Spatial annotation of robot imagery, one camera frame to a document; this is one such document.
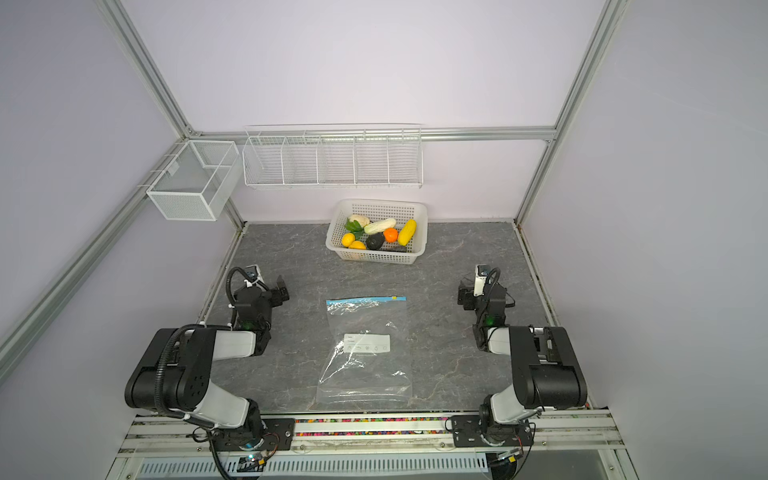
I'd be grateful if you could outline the white wire wall rack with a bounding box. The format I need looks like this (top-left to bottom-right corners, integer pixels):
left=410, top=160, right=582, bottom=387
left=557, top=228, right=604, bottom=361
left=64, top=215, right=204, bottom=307
left=241, top=123, right=424, bottom=189

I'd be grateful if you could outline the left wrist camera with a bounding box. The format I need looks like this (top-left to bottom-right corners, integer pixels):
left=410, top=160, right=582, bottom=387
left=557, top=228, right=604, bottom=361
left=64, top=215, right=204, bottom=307
left=244, top=264, right=263, bottom=285

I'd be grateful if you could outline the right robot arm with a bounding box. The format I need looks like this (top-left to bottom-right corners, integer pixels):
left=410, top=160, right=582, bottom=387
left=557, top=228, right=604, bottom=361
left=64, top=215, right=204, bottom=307
left=457, top=264, right=588, bottom=446

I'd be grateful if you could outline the white vent grille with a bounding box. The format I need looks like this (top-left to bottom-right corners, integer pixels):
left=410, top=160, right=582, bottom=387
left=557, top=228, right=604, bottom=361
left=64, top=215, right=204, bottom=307
left=135, top=453, right=490, bottom=479

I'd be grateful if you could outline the white mesh wall box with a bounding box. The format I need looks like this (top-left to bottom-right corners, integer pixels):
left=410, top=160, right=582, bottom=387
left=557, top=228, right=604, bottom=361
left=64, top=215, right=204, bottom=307
left=147, top=140, right=243, bottom=221

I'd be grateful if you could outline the clear zip top bag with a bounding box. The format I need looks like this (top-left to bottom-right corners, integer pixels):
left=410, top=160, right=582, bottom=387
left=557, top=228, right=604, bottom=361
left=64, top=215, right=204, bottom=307
left=316, top=296, right=413, bottom=410

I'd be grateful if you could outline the green leafy vegetable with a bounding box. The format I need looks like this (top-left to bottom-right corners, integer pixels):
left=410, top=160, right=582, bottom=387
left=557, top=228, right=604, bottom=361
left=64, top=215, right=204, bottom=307
left=345, top=219, right=364, bottom=235

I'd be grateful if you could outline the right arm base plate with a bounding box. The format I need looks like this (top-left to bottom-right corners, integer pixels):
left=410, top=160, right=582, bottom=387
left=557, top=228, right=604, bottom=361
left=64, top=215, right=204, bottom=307
left=445, top=413, right=533, bottom=448

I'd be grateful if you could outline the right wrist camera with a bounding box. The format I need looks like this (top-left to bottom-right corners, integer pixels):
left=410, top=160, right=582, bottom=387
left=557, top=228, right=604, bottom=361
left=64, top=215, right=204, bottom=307
left=473, top=264, right=492, bottom=297

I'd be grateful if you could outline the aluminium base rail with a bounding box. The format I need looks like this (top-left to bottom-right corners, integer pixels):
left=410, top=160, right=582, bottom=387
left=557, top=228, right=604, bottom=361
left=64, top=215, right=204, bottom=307
left=116, top=409, right=627, bottom=458

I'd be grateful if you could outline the white plastic basket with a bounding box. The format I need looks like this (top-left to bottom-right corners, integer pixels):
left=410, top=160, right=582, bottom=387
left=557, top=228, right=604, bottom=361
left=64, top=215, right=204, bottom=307
left=326, top=199, right=428, bottom=264

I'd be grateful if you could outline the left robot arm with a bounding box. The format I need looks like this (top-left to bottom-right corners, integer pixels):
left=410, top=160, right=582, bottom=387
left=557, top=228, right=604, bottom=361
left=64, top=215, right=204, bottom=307
left=124, top=265, right=290, bottom=450

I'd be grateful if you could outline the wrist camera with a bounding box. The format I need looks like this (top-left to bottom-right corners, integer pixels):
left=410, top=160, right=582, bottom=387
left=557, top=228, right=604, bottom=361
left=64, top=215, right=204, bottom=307
left=473, top=264, right=492, bottom=297
left=244, top=264, right=263, bottom=285

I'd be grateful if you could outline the orange fruit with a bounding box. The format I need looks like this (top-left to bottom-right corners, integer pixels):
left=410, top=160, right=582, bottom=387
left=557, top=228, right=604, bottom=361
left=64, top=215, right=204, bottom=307
left=383, top=228, right=399, bottom=243

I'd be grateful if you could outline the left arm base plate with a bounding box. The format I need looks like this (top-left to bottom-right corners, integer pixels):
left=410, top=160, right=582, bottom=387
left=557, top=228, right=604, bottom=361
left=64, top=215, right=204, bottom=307
left=213, top=417, right=296, bottom=452

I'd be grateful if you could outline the white radish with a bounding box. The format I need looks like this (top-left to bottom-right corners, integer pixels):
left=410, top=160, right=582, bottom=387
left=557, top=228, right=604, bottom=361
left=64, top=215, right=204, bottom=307
left=364, top=218, right=397, bottom=235

